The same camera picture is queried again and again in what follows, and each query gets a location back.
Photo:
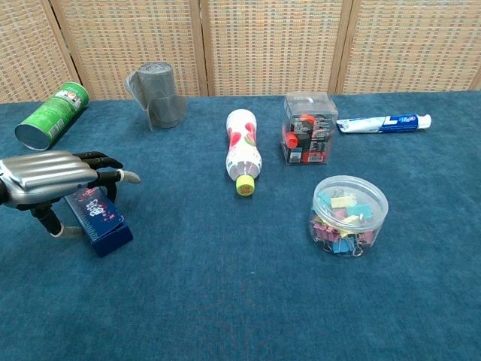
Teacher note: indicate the clear box with black items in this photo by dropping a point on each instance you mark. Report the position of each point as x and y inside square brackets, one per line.
[308, 131]

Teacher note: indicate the white watermelon print bottle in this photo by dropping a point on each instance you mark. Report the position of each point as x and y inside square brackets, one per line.
[242, 150]

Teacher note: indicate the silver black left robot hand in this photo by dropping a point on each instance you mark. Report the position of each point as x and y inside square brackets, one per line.
[45, 173]

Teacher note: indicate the white blue toothpaste tube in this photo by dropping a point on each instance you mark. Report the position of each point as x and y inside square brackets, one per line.
[383, 123]

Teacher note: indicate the blue velvet tablecloth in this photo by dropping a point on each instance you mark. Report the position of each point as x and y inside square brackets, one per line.
[240, 301]

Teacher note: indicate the green chips can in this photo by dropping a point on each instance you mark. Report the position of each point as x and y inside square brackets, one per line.
[52, 113]

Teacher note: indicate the clear jar of binder clips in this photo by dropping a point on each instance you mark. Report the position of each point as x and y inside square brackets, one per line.
[349, 218]

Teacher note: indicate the grey garbage bag roll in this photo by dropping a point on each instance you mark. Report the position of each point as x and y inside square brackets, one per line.
[158, 94]

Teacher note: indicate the woven rattan folding screen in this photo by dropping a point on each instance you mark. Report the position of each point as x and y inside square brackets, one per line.
[263, 45]

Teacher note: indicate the blue glasses case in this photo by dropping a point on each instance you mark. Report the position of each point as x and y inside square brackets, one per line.
[109, 233]

